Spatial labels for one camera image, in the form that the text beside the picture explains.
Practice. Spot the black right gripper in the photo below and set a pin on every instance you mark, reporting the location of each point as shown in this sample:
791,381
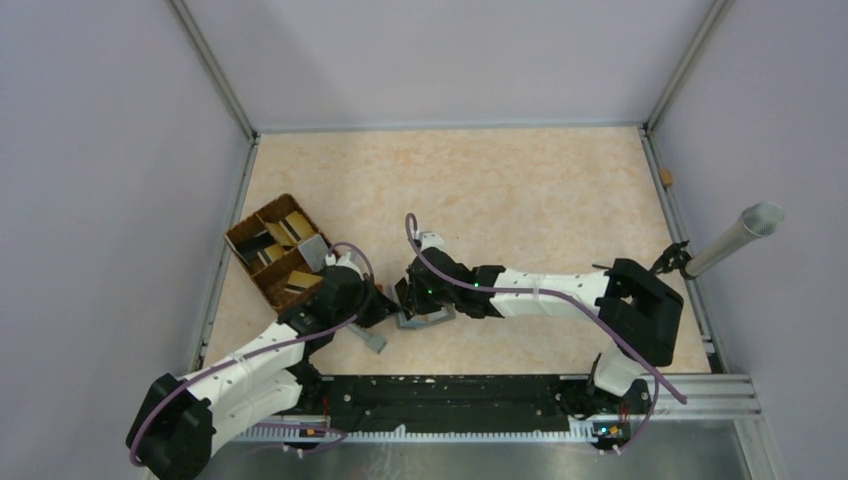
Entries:
414,301

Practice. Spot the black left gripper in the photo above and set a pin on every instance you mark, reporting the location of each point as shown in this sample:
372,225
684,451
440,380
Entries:
380,304

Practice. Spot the grey card holder wallet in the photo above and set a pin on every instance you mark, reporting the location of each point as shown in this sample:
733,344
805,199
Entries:
421,321

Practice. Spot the brown woven divided basket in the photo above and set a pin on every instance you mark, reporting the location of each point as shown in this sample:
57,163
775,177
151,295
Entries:
274,264

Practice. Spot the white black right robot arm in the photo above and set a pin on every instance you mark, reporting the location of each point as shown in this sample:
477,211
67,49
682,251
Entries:
639,311

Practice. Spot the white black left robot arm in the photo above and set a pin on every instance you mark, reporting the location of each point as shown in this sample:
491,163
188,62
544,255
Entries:
183,421

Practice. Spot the gold card in basket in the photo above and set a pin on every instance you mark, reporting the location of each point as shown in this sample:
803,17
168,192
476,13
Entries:
290,231

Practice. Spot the black shiny credit card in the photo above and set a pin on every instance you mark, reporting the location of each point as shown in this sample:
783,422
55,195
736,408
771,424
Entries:
248,250

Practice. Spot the grey plastic toy bolt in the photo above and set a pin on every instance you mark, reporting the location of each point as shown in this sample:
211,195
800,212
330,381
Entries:
373,341

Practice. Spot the small wooden block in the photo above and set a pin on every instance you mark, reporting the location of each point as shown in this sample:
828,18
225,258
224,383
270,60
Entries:
666,177

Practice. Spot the silver metal tube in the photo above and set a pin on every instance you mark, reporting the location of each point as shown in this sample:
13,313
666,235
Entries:
755,222

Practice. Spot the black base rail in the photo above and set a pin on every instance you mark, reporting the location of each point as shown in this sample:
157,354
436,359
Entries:
461,404

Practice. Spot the black clamp bracket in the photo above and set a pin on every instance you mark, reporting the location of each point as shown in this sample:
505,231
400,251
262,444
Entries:
674,258

